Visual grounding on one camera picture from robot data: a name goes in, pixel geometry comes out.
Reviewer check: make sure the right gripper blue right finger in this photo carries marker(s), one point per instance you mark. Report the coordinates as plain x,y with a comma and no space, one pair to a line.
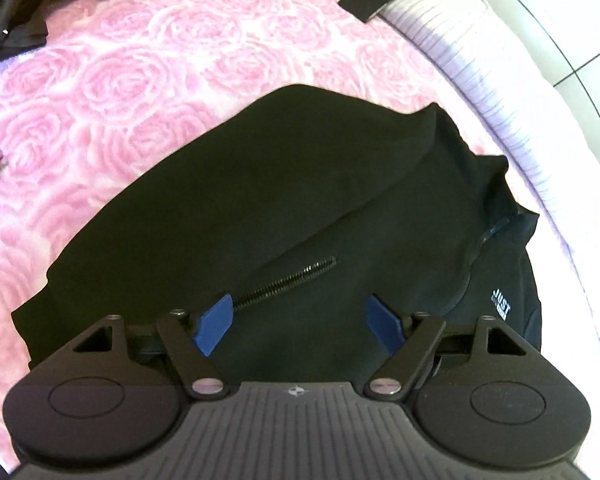
385,325

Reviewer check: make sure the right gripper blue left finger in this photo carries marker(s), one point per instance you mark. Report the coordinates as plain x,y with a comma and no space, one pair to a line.
212,325

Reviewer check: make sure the black zip jacket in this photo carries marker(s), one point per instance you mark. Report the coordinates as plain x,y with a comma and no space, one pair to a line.
301,208

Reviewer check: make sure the pink rose bedsheet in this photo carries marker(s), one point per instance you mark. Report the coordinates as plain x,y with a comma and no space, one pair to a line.
123,84

